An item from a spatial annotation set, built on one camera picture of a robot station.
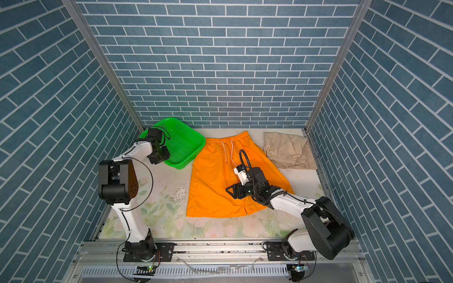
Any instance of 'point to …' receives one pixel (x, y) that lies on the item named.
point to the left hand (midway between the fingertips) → (165, 156)
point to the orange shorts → (214, 163)
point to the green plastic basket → (183, 142)
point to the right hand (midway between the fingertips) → (229, 186)
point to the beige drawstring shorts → (289, 151)
